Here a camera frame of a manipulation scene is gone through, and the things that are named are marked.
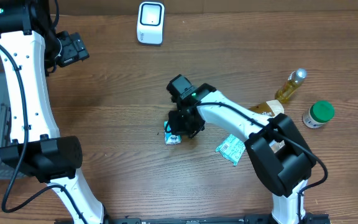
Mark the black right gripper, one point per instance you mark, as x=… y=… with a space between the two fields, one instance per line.
x=180 y=129

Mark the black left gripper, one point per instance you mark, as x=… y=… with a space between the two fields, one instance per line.
x=74 y=50

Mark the small teal tissue pack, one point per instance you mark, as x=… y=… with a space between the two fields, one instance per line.
x=170 y=139

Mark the brown snack package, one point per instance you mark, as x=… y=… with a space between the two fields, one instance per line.
x=270 y=108

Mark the yellow oil bottle silver cap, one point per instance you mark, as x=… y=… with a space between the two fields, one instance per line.
x=294 y=81

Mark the green lid jar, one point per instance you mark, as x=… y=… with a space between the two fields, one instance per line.
x=318 y=114

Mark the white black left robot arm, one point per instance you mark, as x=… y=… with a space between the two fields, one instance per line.
x=31 y=49

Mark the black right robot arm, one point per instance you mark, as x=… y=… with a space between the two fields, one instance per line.
x=278 y=152

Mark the white black barcode scanner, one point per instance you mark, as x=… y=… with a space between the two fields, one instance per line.
x=150 y=23

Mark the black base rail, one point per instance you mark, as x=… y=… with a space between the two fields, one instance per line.
x=247 y=219

